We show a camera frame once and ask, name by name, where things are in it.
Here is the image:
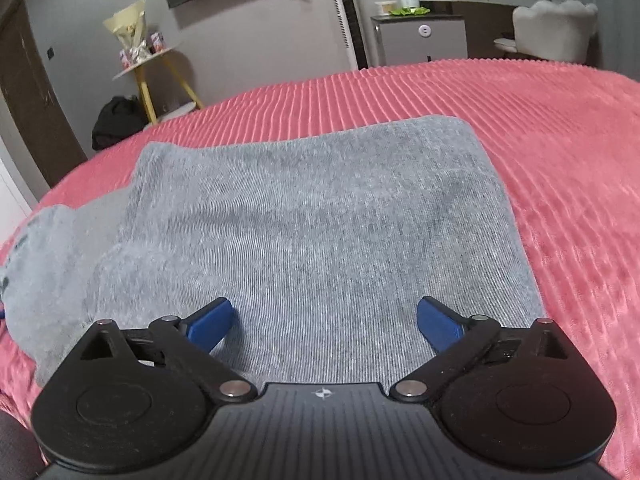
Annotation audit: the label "grey knit pants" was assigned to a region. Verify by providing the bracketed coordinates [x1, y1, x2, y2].
[1, 116, 544, 386]

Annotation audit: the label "pink ribbed bed blanket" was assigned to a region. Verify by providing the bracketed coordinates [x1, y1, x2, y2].
[0, 57, 640, 480]

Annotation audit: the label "white round side table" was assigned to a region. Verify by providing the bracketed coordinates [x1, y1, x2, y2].
[112, 44, 205, 126]

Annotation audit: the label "black bag on floor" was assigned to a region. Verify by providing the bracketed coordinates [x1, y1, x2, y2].
[91, 96, 148, 152]

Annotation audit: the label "small grey fridge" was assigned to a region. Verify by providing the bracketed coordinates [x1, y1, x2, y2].
[371, 13, 469, 66]

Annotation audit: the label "dark wooden door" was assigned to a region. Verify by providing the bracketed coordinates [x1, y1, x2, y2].
[1, 3, 87, 188]

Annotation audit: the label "cream flower bouquet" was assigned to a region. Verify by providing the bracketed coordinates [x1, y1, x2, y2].
[103, 0, 151, 64]

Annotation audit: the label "white tower heater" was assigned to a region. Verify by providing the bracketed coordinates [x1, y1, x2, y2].
[331, 0, 369, 70]

